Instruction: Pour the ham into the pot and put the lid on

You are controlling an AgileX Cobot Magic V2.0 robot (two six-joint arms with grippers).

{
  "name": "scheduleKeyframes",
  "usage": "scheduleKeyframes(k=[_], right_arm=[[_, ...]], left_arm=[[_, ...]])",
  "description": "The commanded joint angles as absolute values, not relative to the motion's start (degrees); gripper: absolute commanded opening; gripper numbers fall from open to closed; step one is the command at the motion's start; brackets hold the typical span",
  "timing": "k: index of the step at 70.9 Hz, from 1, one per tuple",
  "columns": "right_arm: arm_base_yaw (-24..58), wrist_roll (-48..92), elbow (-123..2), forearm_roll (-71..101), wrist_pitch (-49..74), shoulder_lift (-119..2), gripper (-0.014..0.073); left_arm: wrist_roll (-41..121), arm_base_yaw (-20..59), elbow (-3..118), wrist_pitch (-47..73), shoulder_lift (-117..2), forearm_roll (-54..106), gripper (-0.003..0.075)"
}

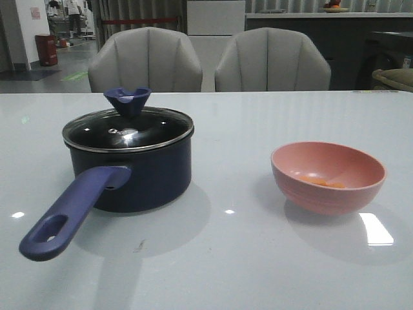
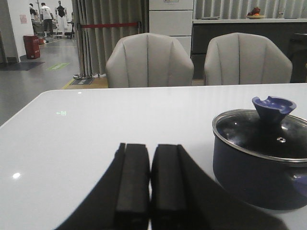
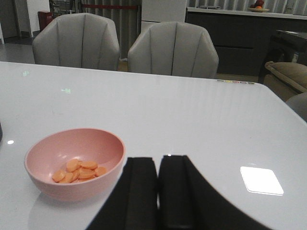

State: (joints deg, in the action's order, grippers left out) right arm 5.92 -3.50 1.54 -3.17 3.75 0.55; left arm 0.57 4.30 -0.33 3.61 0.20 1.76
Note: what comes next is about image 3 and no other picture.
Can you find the pink plastic bowl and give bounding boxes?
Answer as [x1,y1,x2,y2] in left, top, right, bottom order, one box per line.
[24,128,126,201]

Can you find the grey chair right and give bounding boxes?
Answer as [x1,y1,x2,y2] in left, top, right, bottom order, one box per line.
[128,22,219,79]

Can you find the orange ham slices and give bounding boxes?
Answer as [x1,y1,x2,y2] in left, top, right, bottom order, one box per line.
[51,158,107,184]

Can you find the beige sofa cushion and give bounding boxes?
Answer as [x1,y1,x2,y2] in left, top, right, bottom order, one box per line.
[263,61,307,102]

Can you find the fruit bowl on counter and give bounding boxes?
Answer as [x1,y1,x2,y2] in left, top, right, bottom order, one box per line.
[248,0,269,12]

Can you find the grey chair left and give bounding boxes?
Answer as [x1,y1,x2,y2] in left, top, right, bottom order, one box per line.
[32,13,120,71]

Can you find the white pillar cabinet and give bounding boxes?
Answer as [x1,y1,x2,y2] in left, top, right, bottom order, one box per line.
[141,0,187,32]

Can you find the red fire cabinet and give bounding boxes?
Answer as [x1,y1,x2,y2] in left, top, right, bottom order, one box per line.
[38,11,53,31]

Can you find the dark sideboard counter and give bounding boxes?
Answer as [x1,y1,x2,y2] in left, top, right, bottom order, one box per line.
[186,7,307,76]

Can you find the grey chair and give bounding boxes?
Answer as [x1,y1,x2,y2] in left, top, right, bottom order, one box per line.
[128,22,219,79]
[32,13,120,71]

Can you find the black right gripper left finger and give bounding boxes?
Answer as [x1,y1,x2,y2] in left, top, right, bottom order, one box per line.
[87,157,157,230]

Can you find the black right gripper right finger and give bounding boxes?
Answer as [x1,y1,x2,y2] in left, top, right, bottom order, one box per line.
[158,155,267,230]

